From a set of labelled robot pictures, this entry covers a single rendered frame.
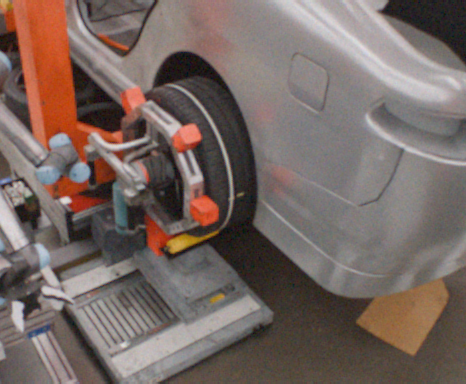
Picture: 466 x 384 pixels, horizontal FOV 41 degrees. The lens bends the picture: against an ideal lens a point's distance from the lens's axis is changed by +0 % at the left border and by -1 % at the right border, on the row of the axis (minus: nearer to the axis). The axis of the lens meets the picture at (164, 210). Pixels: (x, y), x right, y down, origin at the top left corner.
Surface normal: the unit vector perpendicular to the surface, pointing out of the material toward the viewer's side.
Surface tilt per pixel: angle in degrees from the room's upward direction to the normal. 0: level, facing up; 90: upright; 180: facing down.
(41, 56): 90
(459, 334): 0
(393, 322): 1
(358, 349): 0
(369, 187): 90
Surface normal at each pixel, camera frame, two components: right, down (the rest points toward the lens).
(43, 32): 0.53, 0.55
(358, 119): -0.82, 0.36
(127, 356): 0.00, -0.76
